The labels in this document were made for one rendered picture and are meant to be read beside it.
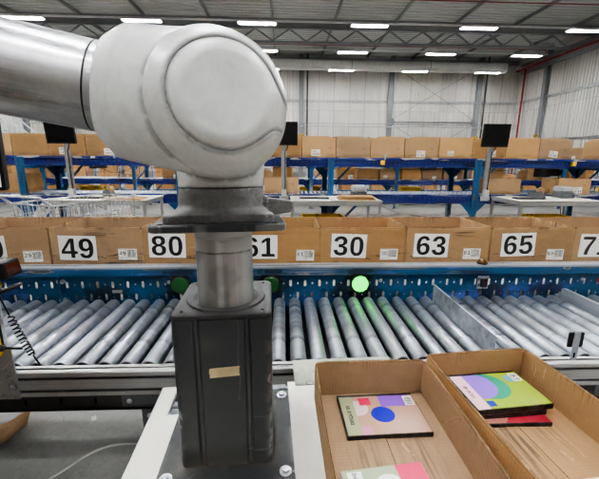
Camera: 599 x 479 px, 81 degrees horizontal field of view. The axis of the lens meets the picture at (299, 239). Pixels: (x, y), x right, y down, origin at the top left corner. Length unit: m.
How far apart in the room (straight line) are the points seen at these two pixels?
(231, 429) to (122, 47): 0.64
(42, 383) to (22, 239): 0.79
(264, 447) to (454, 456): 0.38
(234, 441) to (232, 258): 0.36
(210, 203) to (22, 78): 0.28
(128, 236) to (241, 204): 1.13
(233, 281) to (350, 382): 0.46
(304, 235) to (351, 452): 0.96
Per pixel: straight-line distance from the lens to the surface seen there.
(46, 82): 0.47
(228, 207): 0.60
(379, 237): 1.61
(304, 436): 0.88
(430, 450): 0.89
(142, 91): 0.41
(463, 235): 1.75
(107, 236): 1.73
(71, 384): 1.28
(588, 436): 1.08
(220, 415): 0.75
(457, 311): 1.49
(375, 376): 0.98
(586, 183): 7.74
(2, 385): 1.37
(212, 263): 0.64
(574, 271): 2.02
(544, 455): 0.97
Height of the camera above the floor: 1.34
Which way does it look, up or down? 13 degrees down
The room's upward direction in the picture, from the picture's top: straight up
